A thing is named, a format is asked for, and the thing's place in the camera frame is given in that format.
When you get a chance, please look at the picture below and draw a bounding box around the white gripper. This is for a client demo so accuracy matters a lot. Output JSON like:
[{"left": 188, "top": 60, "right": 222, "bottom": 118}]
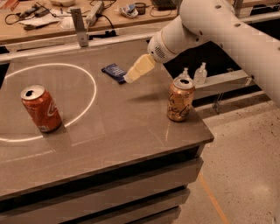
[{"left": 123, "top": 31, "right": 172, "bottom": 83}]

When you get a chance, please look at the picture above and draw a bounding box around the blue rxbar blueberry wrapper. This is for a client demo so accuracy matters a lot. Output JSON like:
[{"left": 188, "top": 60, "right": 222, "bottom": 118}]
[{"left": 102, "top": 63, "right": 126, "bottom": 84}]

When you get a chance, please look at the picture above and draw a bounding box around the red coke can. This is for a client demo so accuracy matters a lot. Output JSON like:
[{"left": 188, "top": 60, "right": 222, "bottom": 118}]
[{"left": 20, "top": 85, "right": 62, "bottom": 133}]

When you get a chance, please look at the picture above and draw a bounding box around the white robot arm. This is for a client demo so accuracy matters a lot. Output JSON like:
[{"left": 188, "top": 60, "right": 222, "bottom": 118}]
[{"left": 174, "top": 0, "right": 279, "bottom": 224}]

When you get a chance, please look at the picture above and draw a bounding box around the gold sparkling water can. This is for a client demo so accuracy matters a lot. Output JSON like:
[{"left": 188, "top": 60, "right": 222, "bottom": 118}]
[{"left": 167, "top": 77, "right": 195, "bottom": 122}]

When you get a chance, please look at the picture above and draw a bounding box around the clear sanitizer bottle left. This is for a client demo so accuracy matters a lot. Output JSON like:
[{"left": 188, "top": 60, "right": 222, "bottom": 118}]
[{"left": 178, "top": 67, "right": 190, "bottom": 79}]

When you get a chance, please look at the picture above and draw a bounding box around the clear sanitizer bottle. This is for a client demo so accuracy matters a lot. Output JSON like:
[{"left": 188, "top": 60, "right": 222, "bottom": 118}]
[
  {"left": 194, "top": 62, "right": 207, "bottom": 85},
  {"left": 178, "top": 67, "right": 190, "bottom": 79}
]

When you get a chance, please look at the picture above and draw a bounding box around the blue white crumpled packet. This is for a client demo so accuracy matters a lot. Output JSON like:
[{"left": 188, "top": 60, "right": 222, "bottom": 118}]
[{"left": 119, "top": 4, "right": 138, "bottom": 18}]

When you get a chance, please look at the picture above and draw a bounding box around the clear sanitizer bottle right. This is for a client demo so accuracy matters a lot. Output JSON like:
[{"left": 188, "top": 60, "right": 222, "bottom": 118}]
[{"left": 194, "top": 62, "right": 207, "bottom": 85}]

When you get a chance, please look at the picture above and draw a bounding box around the dark round cup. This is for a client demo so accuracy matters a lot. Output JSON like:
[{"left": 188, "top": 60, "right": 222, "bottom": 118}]
[{"left": 135, "top": 3, "right": 146, "bottom": 15}]

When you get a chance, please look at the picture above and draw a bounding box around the black keyboard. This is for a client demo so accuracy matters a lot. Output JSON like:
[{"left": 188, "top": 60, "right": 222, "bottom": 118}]
[{"left": 151, "top": 0, "right": 177, "bottom": 11}]

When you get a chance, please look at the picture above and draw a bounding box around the white power strip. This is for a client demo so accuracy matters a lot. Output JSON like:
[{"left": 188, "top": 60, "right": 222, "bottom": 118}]
[{"left": 86, "top": 1, "right": 104, "bottom": 26}]

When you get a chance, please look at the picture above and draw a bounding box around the black hand tool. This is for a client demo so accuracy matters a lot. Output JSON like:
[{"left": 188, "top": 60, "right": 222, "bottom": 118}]
[{"left": 19, "top": 4, "right": 49, "bottom": 19}]

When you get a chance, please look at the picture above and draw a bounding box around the wooden workbench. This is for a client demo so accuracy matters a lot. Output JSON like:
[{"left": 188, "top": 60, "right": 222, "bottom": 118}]
[{"left": 0, "top": 0, "right": 280, "bottom": 46}]

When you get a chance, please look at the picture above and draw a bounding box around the grey cabinet with drawers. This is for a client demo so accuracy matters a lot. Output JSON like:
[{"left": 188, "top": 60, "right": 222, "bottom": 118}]
[{"left": 1, "top": 148, "right": 203, "bottom": 224}]

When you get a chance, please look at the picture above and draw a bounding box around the aluminium frame rail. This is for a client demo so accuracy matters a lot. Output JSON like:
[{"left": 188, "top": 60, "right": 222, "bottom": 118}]
[{"left": 0, "top": 10, "right": 280, "bottom": 65}]

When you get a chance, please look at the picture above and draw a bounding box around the metal bracket post left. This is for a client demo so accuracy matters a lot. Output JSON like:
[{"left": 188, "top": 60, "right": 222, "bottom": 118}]
[{"left": 71, "top": 9, "right": 88, "bottom": 47}]

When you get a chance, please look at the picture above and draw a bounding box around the metal bracket post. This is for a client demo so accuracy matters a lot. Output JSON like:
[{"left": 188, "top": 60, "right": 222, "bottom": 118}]
[
  {"left": 71, "top": 9, "right": 88, "bottom": 47},
  {"left": 233, "top": 0, "right": 243, "bottom": 9}
]

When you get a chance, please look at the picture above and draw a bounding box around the metal bracket post right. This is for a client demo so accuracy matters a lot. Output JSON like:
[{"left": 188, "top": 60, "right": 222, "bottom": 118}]
[{"left": 233, "top": 0, "right": 243, "bottom": 9}]

